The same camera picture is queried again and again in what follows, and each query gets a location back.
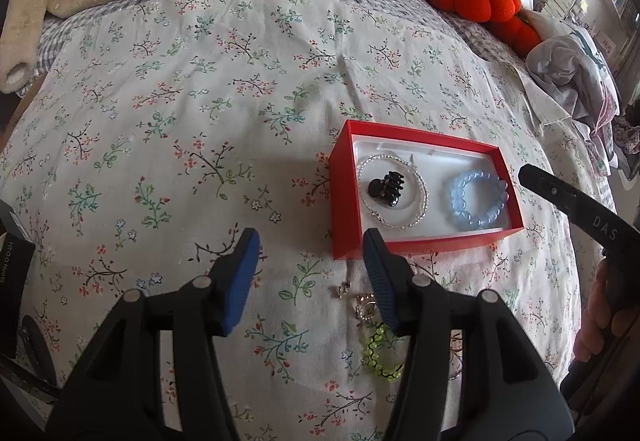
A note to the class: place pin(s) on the floral bed sheet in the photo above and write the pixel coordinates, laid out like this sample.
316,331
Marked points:
200,121

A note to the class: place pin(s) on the black hair claw clip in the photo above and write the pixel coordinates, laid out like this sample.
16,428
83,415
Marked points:
385,191

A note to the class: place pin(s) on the red jewelry box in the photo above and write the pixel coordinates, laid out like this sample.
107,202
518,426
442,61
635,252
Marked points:
350,231

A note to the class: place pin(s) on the crumpled light clothes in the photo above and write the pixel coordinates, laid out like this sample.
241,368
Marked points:
575,71

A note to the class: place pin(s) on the black printed box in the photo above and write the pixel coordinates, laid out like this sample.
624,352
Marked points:
12,281

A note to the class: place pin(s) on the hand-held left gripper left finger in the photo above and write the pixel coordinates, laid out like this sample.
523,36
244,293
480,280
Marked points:
242,281

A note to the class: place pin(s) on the black round disc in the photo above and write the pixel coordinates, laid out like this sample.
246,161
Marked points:
40,351

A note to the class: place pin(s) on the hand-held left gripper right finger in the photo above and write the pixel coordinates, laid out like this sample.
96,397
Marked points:
380,281

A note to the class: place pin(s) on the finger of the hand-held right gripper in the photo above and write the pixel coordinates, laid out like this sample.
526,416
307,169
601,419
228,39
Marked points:
552,188

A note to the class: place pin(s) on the person's right hand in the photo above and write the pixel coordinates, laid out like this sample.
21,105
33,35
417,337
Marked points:
607,326

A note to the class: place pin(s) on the small metal earring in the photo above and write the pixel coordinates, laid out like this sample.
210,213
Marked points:
342,291

